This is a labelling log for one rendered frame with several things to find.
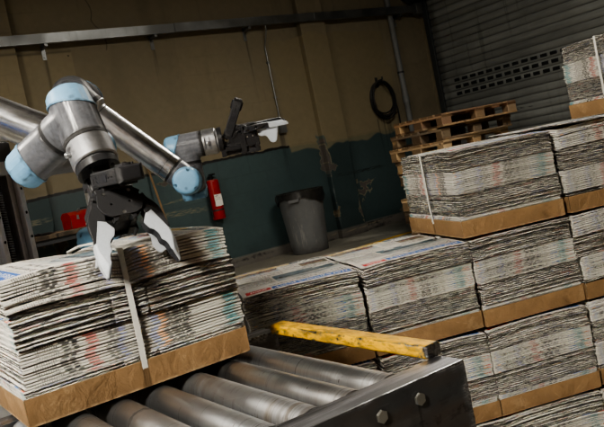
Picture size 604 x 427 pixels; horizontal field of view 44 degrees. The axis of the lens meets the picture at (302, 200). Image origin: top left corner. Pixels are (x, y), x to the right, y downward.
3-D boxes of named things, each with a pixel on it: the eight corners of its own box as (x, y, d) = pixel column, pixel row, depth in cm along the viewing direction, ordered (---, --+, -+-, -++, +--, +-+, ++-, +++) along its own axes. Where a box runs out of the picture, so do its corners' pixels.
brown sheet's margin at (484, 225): (411, 231, 223) (408, 217, 223) (498, 210, 229) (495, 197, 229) (463, 238, 186) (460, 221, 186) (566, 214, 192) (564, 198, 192)
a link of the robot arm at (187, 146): (170, 165, 220) (164, 137, 219) (207, 158, 220) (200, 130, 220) (167, 165, 212) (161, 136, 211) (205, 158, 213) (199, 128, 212)
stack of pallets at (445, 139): (475, 213, 953) (457, 112, 946) (538, 208, 877) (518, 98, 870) (403, 236, 873) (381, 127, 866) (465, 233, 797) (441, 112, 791)
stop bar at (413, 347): (285, 329, 143) (283, 319, 143) (444, 353, 107) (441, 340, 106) (270, 334, 141) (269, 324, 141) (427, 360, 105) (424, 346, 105)
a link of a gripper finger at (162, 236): (183, 263, 121) (141, 226, 122) (193, 245, 116) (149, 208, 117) (171, 275, 119) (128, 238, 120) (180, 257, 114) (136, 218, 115)
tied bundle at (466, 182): (411, 233, 223) (395, 157, 222) (500, 212, 229) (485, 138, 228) (463, 241, 186) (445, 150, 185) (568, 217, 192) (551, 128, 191)
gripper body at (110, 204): (139, 238, 123) (113, 179, 127) (151, 210, 116) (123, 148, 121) (94, 249, 118) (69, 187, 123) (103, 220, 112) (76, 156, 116)
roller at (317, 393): (223, 362, 139) (203, 348, 137) (383, 404, 99) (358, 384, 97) (208, 386, 137) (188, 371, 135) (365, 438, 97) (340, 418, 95)
